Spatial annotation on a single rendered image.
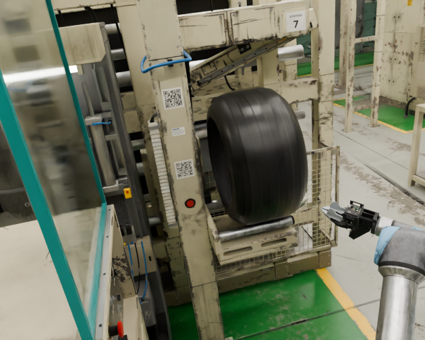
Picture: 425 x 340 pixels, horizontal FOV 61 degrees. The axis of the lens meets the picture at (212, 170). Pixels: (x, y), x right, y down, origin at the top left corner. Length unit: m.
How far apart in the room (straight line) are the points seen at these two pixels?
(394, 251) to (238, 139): 0.62
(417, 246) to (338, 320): 1.43
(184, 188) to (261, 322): 1.21
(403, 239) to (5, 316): 0.98
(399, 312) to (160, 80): 1.03
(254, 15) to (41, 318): 1.37
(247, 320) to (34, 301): 1.73
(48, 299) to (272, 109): 0.97
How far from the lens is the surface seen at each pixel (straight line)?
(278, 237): 1.63
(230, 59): 1.82
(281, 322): 2.45
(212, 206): 1.81
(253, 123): 1.36
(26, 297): 0.94
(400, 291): 1.09
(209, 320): 1.95
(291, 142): 1.37
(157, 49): 1.36
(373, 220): 1.43
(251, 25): 1.70
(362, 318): 2.52
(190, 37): 1.63
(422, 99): 5.99
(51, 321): 0.85
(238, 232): 1.58
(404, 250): 1.11
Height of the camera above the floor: 1.80
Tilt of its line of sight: 24 degrees down
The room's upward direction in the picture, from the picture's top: 7 degrees counter-clockwise
